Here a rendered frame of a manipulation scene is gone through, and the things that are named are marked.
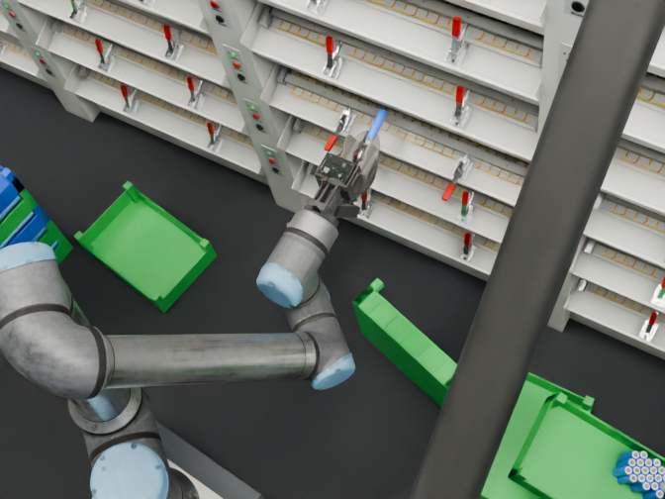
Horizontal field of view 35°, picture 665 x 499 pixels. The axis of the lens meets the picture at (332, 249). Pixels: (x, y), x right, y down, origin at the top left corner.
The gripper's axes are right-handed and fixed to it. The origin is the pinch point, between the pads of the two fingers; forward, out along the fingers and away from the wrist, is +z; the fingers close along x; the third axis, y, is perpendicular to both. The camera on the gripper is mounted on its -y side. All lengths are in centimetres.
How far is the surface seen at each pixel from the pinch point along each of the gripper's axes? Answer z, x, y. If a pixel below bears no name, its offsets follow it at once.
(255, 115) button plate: 2.0, 31.8, -14.8
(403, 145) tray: 5.1, -3.9, -7.4
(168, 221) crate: -16, 60, -59
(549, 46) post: 5, -34, 45
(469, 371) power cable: -70, -63, 142
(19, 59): 4, 118, -45
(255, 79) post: 3.1, 28.4, 0.0
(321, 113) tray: 4.9, 15.3, -7.5
